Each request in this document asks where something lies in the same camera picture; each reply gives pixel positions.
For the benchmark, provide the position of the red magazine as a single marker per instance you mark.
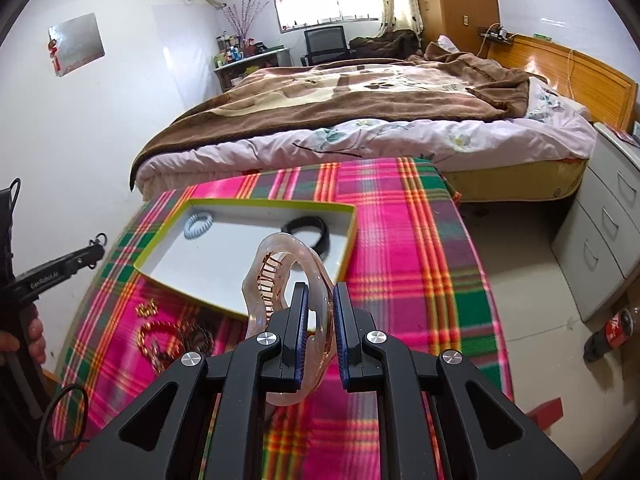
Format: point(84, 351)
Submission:
point(625, 135)

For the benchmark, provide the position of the small gold hair clip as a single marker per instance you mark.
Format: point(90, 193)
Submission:
point(146, 308)

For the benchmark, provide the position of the dark brown cloth pile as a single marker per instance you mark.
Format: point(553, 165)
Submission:
point(385, 42)

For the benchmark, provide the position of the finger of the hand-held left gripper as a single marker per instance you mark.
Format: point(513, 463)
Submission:
point(55, 272)

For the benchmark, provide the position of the wooden wardrobe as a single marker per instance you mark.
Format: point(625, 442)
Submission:
point(450, 0)

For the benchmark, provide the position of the window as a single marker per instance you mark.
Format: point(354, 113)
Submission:
point(325, 5)

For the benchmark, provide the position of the cola bottle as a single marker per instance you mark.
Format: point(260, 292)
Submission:
point(617, 332)

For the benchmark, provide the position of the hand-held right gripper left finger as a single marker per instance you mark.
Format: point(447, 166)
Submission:
point(300, 330)

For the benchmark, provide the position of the green-edged shallow cardboard box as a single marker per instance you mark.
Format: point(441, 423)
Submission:
point(225, 260)

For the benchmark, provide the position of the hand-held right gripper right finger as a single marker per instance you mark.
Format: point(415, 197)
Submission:
point(342, 340)

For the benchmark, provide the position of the purple decorative branches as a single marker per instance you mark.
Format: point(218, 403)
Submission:
point(245, 17)

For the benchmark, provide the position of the power strip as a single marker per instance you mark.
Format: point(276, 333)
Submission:
point(496, 34)

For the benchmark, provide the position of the wooden bed headboard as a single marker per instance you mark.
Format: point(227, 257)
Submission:
point(575, 72)

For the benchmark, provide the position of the grey drawer nightstand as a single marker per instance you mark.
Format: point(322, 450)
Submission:
point(595, 220)

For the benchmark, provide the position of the cluttered wooden shelf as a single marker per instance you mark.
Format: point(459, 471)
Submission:
point(255, 62)

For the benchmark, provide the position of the bed with brown blanket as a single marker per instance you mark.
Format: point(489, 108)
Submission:
point(300, 90)

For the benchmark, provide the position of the yellow bed base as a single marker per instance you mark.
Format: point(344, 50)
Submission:
point(510, 180)

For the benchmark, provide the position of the black office chair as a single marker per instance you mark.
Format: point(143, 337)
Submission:
point(325, 40)

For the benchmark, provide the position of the person's left hand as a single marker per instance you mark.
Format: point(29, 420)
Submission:
point(31, 332)

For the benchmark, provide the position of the silver wall poster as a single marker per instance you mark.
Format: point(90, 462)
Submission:
point(77, 45)

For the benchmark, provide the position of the black hair clip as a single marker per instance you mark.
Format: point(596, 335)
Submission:
point(322, 240)

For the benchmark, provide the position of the pink translucent hair claw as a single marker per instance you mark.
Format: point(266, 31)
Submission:
point(255, 305)

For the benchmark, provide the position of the group of small bottles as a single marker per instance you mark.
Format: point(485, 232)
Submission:
point(232, 50)

